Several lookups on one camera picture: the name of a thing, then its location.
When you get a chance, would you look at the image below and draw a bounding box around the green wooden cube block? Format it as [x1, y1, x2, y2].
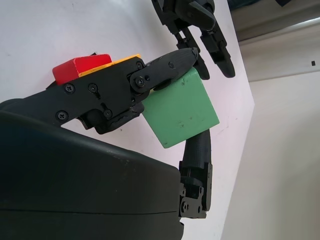
[141, 66, 221, 150]

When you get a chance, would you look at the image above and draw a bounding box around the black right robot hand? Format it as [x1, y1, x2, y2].
[0, 46, 214, 240]

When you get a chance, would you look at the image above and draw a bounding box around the red wooden cube block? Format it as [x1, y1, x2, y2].
[51, 53, 113, 86]

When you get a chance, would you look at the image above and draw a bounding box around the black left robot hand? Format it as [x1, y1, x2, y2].
[151, 0, 236, 80]

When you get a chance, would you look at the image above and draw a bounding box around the yellow wooden cube block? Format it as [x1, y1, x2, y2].
[78, 53, 143, 78]

